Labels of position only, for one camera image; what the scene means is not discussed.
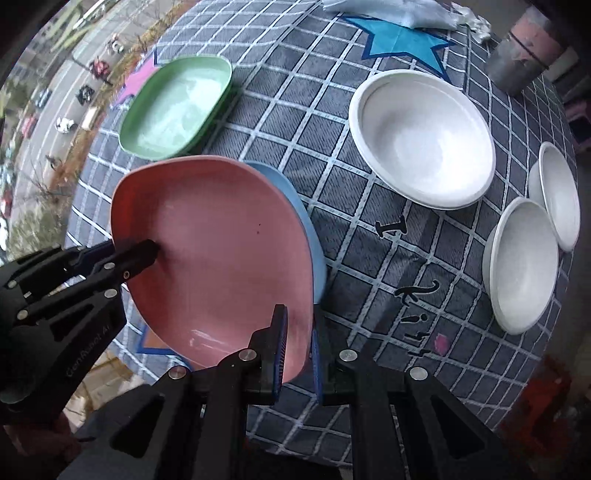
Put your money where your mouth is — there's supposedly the pink plastic plate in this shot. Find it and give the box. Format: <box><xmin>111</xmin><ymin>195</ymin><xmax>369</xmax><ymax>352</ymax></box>
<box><xmin>110</xmin><ymin>155</ymin><xmax>314</xmax><ymax>381</ymax></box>

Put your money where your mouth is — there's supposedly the small white bowl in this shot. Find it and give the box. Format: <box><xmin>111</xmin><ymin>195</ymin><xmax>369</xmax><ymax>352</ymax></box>
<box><xmin>528</xmin><ymin>141</ymin><xmax>581</xmax><ymax>252</ymax></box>
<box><xmin>482</xmin><ymin>197</ymin><xmax>558</xmax><ymax>335</ymax></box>

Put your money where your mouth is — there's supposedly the green plastic plate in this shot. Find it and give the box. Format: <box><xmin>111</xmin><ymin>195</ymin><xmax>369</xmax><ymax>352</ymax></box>
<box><xmin>119</xmin><ymin>55</ymin><xmax>232</xmax><ymax>161</ymax></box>

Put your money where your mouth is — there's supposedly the blue plastic plate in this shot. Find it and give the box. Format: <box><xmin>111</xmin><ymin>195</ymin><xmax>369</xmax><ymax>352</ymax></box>
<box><xmin>245</xmin><ymin>161</ymin><xmax>328</xmax><ymax>305</ymax></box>

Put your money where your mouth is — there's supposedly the grey metal cup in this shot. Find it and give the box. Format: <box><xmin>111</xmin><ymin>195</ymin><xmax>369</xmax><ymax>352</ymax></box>
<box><xmin>485</xmin><ymin>6</ymin><xmax>567</xmax><ymax>97</ymax></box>

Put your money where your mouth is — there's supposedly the white folded cloth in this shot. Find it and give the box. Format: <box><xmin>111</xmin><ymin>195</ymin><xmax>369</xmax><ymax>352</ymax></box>
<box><xmin>322</xmin><ymin>0</ymin><xmax>491</xmax><ymax>44</ymax></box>

